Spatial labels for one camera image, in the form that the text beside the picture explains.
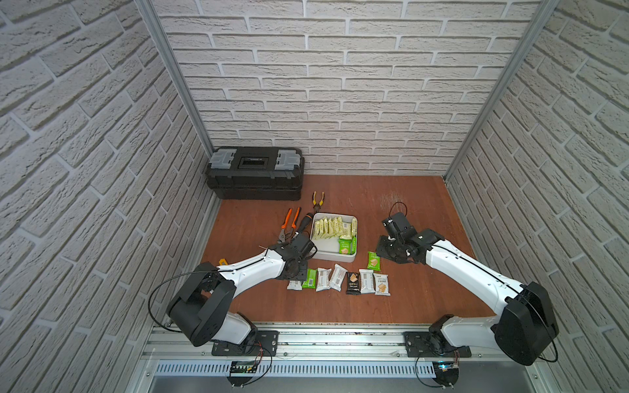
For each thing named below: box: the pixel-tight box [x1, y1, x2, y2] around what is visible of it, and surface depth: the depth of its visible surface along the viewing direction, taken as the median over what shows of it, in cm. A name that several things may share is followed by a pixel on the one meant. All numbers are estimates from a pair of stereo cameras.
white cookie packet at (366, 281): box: [358, 268, 376, 294], surface depth 87 cm
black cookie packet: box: [345, 271, 362, 296], surface depth 87 cm
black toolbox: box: [205, 146, 305, 201], surface depth 102 cm
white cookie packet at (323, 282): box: [316, 266, 332, 293], surface depth 87 cm
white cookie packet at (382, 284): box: [372, 272, 391, 297], surface depth 87 cm
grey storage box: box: [309, 212, 358, 263], surface depth 97 cm
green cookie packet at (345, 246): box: [338, 239, 353, 255], surface depth 96 cm
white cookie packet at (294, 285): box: [286, 280, 303, 291], surface depth 87 cm
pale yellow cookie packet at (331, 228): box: [312, 216, 358, 240], surface depth 99 cm
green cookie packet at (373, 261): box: [366, 251, 381, 272], surface depth 91 cm
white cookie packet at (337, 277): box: [329, 263, 349, 293], surface depth 88 cm
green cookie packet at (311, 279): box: [301, 268, 318, 290], surface depth 87 cm
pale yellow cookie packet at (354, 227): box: [351, 216, 358, 238], surface depth 99 cm
